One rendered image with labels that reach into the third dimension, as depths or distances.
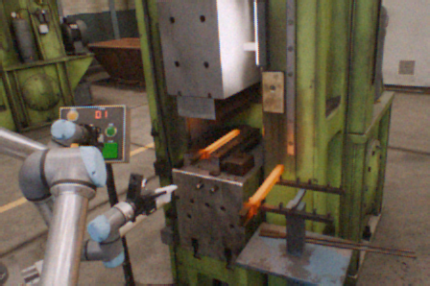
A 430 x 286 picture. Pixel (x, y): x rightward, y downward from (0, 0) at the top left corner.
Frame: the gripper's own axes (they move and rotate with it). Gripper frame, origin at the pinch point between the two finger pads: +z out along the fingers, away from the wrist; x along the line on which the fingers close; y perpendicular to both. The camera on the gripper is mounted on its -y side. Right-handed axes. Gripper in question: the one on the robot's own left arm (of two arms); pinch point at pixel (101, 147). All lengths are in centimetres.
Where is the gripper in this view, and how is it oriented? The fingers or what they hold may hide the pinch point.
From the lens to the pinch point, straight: 182.7
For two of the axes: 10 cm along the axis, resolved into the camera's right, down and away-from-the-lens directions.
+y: -0.1, -9.9, 1.4
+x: -9.9, 0.3, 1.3
